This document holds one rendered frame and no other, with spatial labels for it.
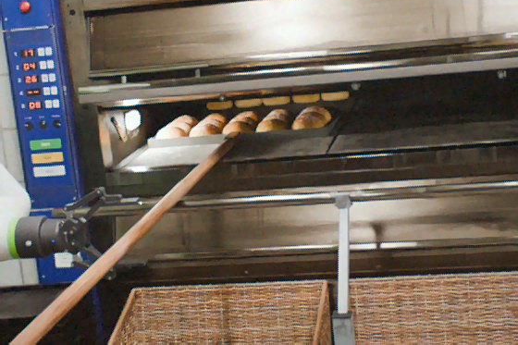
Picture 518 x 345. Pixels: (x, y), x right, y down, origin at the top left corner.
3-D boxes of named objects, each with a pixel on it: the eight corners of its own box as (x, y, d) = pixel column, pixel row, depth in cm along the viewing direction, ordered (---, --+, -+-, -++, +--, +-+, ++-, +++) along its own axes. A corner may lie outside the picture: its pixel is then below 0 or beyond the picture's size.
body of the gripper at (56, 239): (51, 213, 249) (91, 211, 247) (56, 250, 250) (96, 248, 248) (38, 222, 241) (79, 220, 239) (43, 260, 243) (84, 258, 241)
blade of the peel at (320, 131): (327, 136, 331) (326, 127, 330) (148, 148, 343) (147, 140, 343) (342, 113, 365) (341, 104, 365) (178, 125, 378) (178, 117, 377)
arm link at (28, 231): (16, 265, 243) (9, 224, 241) (36, 250, 254) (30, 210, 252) (42, 264, 241) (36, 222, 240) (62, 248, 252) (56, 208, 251)
